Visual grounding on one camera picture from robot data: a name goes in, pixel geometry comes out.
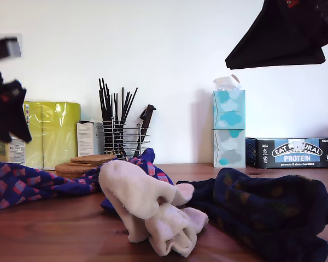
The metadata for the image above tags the grey cloud tissue box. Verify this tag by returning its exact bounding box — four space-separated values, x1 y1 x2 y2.
213 129 247 168

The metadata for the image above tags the dark handled knife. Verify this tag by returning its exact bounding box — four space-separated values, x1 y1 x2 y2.
132 104 157 160

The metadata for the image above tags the small white printed carton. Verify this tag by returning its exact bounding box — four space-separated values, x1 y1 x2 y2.
76 121 104 158

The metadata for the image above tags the black Eat Natural protein box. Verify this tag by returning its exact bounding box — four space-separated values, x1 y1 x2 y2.
245 137 328 170

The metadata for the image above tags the cream white sock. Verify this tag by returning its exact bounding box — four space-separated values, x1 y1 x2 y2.
145 204 209 258
98 159 195 244

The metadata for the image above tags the blue cloud tissue box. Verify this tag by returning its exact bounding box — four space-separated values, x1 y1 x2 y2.
212 90 247 131

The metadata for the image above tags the thin black chopstick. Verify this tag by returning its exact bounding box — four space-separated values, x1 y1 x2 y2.
112 93 118 156
113 86 139 156
101 78 112 156
115 92 120 156
116 92 133 156
116 91 130 156
107 87 114 156
98 78 109 156
105 84 113 156
121 86 125 156

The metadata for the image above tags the chrome wire utensil holder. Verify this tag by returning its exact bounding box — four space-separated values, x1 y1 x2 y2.
102 116 151 166

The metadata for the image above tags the white tissue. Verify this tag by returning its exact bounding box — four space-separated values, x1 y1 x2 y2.
213 74 242 92

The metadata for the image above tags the white wall light switch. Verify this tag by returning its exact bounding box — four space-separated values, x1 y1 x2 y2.
0 34 22 59

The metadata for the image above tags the yellow-green kitchen roll pack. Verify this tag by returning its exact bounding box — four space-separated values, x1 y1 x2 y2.
0 100 81 170

